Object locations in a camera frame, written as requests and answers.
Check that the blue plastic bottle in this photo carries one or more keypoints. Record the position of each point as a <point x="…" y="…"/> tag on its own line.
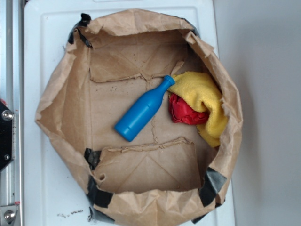
<point x="143" y="110"/>

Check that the red crumpled object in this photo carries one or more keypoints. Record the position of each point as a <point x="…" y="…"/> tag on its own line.
<point x="181" y="112"/>

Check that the yellow microfiber cloth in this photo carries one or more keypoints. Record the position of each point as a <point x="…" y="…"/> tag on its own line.
<point x="200" y="92"/>

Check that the brown paper bag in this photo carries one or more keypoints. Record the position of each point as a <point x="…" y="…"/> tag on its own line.
<point x="168" y="174"/>

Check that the white plastic tray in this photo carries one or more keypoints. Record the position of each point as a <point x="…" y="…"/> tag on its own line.
<point x="52" y="196"/>

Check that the black mounting bracket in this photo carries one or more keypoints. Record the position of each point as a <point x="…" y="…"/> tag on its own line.
<point x="6" y="135"/>

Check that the aluminium frame rail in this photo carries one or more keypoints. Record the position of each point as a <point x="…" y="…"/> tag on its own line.
<point x="11" y="80"/>

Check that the silver corner bracket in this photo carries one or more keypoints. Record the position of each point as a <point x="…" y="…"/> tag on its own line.
<point x="9" y="215"/>

